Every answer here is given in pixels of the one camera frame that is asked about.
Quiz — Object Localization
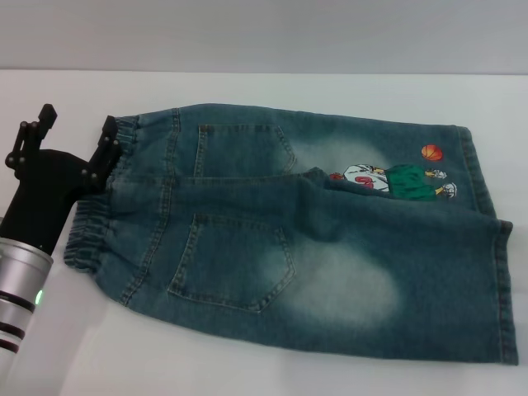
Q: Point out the blue denim shorts with cartoon print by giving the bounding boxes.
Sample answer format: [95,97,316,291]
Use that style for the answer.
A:
[62,103,520,366]

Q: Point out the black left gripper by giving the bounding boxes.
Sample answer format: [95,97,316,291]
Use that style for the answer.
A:
[0,104,123,255]

